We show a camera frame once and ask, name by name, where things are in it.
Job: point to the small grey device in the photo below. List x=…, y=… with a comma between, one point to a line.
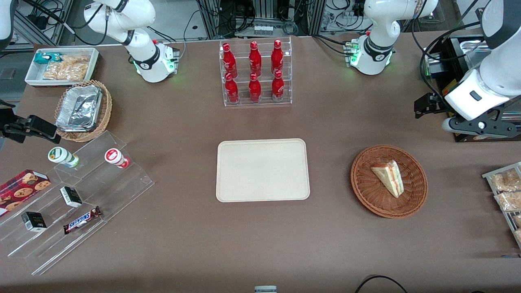
x=265, y=289

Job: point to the clear acrylic bottle rack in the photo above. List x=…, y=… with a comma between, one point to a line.
x=264, y=101

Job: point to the clear bag of pastry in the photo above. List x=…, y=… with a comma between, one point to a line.
x=506, y=181
x=509, y=201
x=518, y=236
x=517, y=220

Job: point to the red lid drink cup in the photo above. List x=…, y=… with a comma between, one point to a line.
x=115, y=157

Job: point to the triangular sandwich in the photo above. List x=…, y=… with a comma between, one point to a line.
x=388, y=177

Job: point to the black food warmer machine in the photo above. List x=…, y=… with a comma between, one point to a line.
x=449, y=61

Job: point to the clear acrylic stepped shelf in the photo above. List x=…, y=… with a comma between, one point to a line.
x=122, y=191

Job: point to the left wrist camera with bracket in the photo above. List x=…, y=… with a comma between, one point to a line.
x=480, y=126

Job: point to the red soda bottle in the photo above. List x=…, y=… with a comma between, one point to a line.
x=255, y=89
x=278, y=87
x=255, y=59
x=229, y=61
x=277, y=57
x=232, y=91

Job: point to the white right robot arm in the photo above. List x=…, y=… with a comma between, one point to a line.
x=150, y=65

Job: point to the light brown wicker basket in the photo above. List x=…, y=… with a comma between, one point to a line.
x=106, y=110

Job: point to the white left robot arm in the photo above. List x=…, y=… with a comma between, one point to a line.
x=374, y=24

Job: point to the dark brown wicker basket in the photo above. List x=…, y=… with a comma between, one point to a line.
x=366, y=191

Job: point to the steel food pan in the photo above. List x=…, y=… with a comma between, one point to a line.
x=468, y=47

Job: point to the grey metal snack tray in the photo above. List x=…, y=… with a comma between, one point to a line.
x=488, y=176

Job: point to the red cookie box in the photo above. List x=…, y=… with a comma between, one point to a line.
x=20, y=189

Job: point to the aluminium frame rack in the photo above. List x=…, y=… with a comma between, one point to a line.
x=264, y=8

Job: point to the aluminium foil containers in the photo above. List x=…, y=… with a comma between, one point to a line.
x=79, y=108

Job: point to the white rectangular snack bin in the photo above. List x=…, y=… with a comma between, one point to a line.
x=32, y=75

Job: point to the beige plastic tray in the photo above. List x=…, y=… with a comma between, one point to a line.
x=262, y=171

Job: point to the teal snack packet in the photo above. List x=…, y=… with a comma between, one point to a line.
x=44, y=57

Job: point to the green lid drink cup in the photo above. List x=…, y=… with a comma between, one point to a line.
x=61, y=156

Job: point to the clear bag of chips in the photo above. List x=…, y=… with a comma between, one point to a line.
x=67, y=67

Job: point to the Snickers chocolate bar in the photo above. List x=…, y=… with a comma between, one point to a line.
x=81, y=220

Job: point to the small black carton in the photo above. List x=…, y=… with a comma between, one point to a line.
x=71, y=196
x=33, y=221

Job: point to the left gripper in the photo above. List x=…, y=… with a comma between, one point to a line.
x=436, y=104

